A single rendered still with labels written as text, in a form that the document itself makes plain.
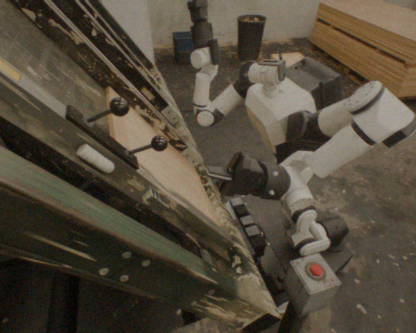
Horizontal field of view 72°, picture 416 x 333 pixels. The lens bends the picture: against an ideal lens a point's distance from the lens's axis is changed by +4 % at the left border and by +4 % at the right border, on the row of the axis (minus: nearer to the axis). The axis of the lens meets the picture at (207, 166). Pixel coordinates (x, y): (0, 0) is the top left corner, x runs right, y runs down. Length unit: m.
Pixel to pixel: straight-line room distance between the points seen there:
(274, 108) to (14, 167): 0.80
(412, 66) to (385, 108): 3.63
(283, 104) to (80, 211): 0.77
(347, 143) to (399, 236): 2.01
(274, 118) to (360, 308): 1.48
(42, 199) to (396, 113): 0.65
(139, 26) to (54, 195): 4.38
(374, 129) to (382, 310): 1.67
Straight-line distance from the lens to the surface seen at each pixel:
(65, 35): 1.07
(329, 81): 1.08
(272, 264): 1.91
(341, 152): 0.69
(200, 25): 1.21
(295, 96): 1.04
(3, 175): 0.40
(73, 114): 0.64
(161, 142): 0.61
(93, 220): 0.45
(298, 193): 0.73
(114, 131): 0.84
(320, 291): 1.03
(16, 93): 0.61
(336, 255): 2.10
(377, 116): 0.68
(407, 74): 4.29
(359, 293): 2.22
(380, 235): 2.58
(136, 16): 4.70
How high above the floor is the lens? 1.79
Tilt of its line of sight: 40 degrees down
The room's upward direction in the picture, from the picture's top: straight up
